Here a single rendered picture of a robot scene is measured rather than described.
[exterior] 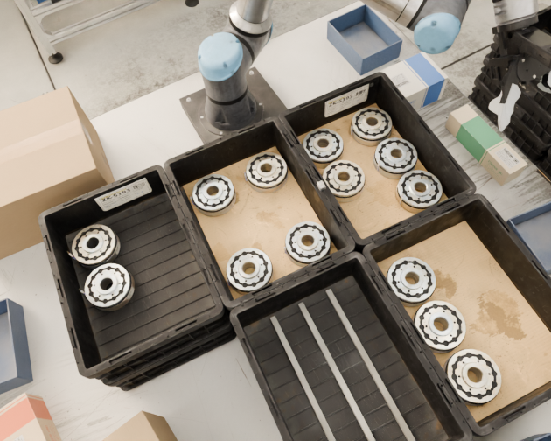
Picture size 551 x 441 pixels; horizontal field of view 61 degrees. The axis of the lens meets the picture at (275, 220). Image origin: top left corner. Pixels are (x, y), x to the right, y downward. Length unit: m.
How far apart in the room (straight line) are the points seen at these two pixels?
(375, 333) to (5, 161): 0.98
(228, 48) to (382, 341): 0.80
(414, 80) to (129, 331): 1.02
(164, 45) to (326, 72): 1.42
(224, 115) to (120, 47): 1.62
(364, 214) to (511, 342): 0.41
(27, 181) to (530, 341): 1.19
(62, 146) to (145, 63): 1.52
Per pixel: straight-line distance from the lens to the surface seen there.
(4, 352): 1.37
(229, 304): 0.96
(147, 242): 1.17
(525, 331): 1.13
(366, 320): 1.05
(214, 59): 1.26
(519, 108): 2.00
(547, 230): 1.40
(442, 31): 0.96
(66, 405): 1.27
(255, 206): 1.15
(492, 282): 1.14
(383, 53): 1.58
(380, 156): 1.20
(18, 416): 1.23
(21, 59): 3.10
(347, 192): 1.13
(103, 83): 2.75
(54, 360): 1.30
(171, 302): 1.09
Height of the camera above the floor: 1.83
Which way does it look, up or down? 63 degrees down
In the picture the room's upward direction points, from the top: 8 degrees counter-clockwise
